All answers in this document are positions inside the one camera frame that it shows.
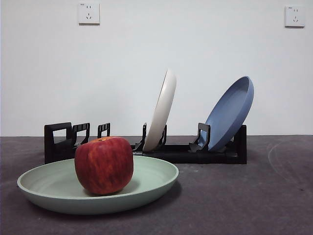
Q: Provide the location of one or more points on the green round plate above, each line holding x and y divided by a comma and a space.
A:
49, 195

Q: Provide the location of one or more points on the red apple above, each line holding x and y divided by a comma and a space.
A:
104, 166

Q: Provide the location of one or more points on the white round plate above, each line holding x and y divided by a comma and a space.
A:
162, 110

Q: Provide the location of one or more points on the black plate rack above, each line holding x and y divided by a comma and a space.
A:
195, 157

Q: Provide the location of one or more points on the blue round plate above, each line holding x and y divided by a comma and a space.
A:
228, 115

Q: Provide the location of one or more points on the white wall socket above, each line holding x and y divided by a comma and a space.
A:
89, 13
294, 16

